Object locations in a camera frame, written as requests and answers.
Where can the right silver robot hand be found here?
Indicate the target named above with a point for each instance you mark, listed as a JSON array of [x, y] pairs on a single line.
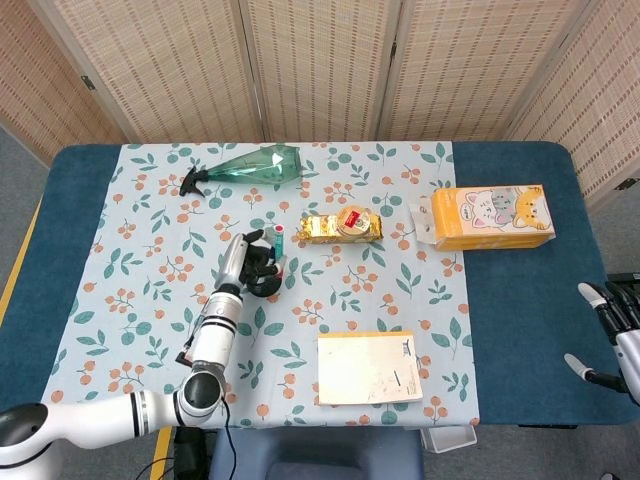
[[630, 360]]

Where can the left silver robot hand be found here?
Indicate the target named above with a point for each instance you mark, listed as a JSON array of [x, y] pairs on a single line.
[[232, 262]]

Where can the red capped whiteboard marker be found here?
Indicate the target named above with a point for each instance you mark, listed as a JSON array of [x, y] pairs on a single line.
[[278, 245]]

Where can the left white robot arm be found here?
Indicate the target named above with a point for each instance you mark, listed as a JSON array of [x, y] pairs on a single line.
[[210, 345]]

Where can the black mesh pen holder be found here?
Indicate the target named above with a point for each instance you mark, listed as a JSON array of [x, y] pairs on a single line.
[[265, 290]]

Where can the black device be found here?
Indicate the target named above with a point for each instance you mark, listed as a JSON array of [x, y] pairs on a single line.
[[625, 277]]

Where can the gold cracker packet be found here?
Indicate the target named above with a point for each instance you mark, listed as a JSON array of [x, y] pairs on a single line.
[[320, 230]]

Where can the green spray bottle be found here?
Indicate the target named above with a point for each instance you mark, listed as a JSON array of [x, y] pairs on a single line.
[[255, 167]]

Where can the floral leaf tablecloth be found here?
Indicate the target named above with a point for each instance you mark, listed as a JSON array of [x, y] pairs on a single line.
[[350, 300]]

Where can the round snack cup red label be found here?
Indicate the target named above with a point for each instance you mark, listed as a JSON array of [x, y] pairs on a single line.
[[354, 220]]

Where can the cream cover notebook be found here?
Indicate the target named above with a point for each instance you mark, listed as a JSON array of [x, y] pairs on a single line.
[[367, 367]]

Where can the white plastic box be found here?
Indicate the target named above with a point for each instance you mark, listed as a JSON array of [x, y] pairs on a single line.
[[450, 440]]

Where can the black equipment base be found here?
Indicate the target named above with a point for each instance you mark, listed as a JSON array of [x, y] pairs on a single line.
[[190, 455]]

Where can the yellow cat tissue pack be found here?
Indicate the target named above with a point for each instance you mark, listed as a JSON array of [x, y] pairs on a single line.
[[490, 220]]

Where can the dark blue chair seat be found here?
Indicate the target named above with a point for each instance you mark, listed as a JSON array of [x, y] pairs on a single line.
[[315, 455]]

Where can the woven bamboo folding screen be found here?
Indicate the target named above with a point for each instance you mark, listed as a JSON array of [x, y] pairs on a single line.
[[320, 65]]

